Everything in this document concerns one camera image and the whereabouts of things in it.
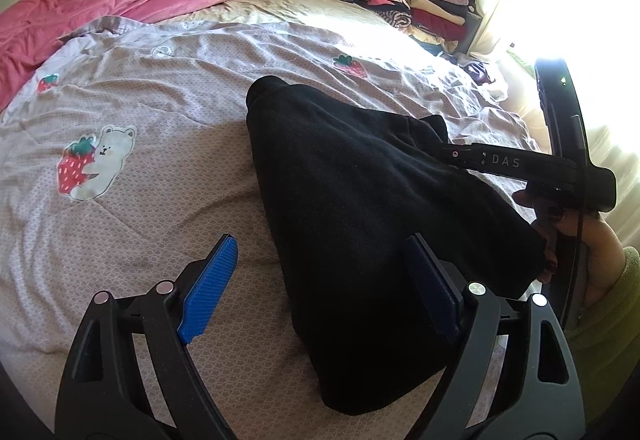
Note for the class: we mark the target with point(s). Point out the person's right forearm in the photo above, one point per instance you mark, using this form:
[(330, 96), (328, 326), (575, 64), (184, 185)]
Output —
[(610, 345)]

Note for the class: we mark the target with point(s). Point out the purple cloth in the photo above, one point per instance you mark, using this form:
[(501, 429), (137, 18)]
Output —
[(480, 72)]

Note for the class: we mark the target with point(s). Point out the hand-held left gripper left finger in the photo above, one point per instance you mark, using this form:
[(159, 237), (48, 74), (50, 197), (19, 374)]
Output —
[(207, 290)]

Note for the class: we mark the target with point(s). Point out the pile of folded clothes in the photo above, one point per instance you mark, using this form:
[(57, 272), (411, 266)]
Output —
[(415, 4)]

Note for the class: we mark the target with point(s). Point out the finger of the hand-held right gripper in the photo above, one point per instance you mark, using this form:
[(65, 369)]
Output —
[(457, 154)]

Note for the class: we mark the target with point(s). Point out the person's right hand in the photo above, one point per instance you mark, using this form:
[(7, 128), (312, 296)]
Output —
[(600, 250)]

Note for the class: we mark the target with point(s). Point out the lilac strawberry printed blanket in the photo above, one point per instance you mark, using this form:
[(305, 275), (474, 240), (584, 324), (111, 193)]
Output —
[(175, 84)]

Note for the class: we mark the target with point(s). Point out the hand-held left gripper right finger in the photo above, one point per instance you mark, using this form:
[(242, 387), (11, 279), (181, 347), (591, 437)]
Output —
[(435, 290)]

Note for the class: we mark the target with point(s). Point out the black sweater with orange cuffs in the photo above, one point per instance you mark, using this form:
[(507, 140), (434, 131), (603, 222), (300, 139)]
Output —
[(360, 220)]

